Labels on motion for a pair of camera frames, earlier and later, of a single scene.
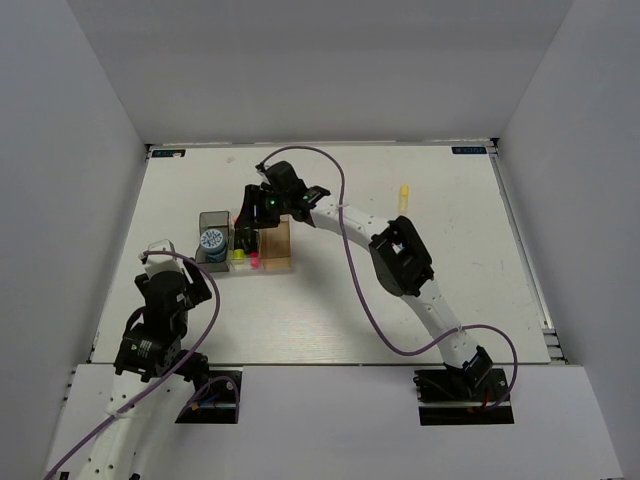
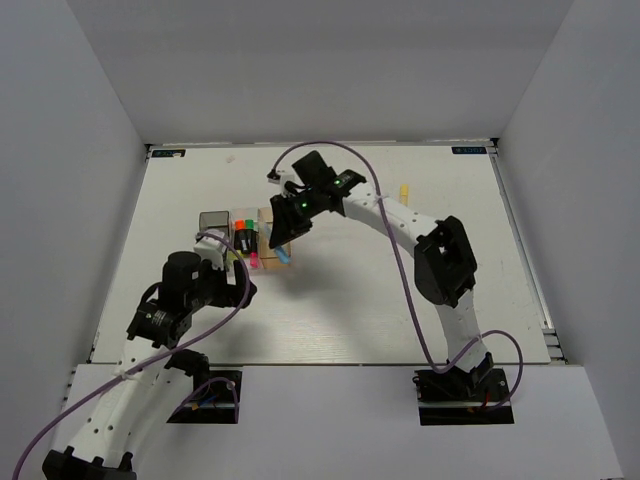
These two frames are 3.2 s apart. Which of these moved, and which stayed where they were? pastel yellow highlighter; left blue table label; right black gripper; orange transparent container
Moved: right black gripper
Stayed: orange transparent container; left blue table label; pastel yellow highlighter
